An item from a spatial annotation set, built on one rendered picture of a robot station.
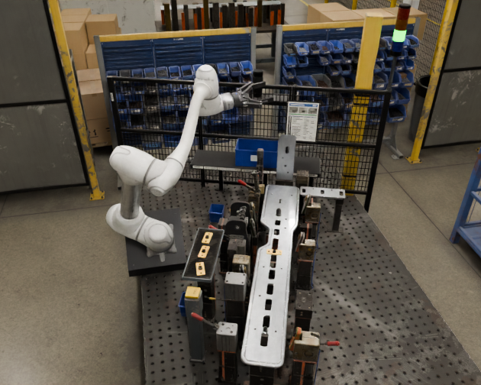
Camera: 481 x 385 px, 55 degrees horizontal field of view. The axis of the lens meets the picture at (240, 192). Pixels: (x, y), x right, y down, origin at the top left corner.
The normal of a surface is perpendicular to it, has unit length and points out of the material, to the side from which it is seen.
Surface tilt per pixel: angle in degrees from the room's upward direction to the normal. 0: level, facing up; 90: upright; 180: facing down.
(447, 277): 0
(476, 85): 93
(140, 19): 90
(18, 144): 90
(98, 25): 90
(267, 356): 0
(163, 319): 0
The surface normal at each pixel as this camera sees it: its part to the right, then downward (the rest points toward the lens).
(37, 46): 0.22, 0.56
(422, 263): 0.00, -0.82
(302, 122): -0.14, 0.56
